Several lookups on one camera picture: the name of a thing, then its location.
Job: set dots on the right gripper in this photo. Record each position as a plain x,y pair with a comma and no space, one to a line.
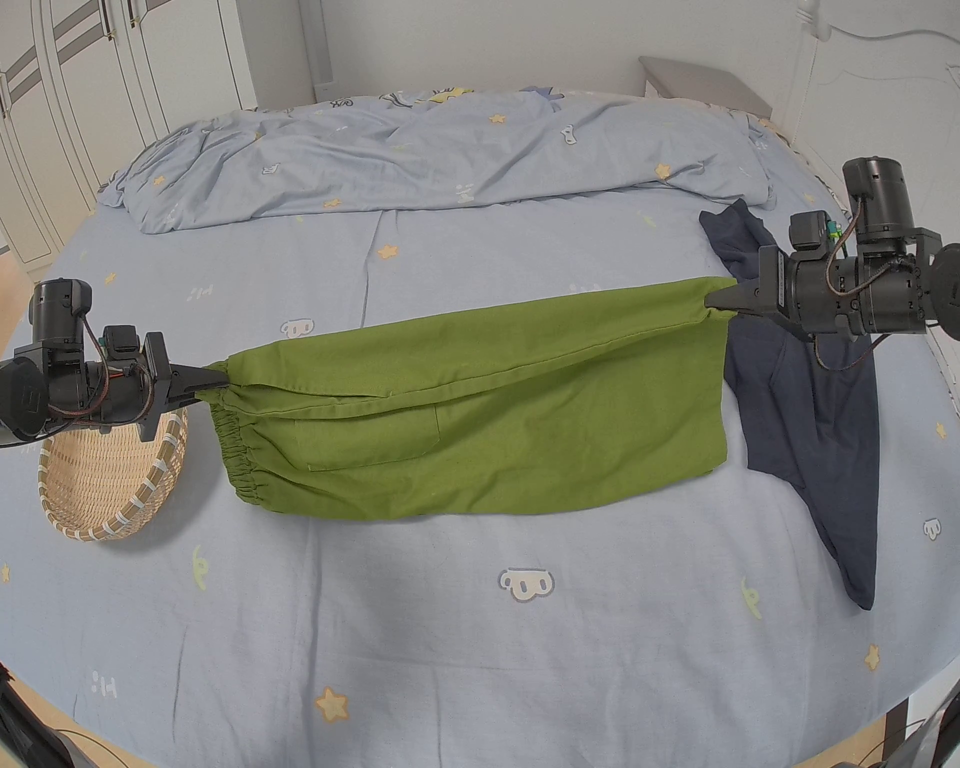
814,296

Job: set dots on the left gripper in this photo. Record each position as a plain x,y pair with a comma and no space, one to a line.
127,394

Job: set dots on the green shorts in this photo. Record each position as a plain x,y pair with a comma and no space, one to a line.
487,420

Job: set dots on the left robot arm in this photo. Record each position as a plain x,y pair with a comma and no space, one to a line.
52,315

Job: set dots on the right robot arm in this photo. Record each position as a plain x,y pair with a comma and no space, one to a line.
881,202

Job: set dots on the round woven basket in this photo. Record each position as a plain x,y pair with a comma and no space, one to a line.
90,487

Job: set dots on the dark blue garment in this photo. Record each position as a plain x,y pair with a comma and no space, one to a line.
817,450

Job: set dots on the grey bedside table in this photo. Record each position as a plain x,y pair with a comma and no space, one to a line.
705,79

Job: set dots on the white wardrobe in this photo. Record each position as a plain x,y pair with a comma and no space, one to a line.
75,112

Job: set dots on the pale blue quilt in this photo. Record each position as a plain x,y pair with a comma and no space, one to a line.
375,165

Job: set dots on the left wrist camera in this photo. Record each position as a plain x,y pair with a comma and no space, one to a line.
120,343

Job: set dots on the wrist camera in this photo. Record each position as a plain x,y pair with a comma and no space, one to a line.
120,343
810,232

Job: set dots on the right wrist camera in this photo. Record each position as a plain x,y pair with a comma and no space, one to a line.
810,232

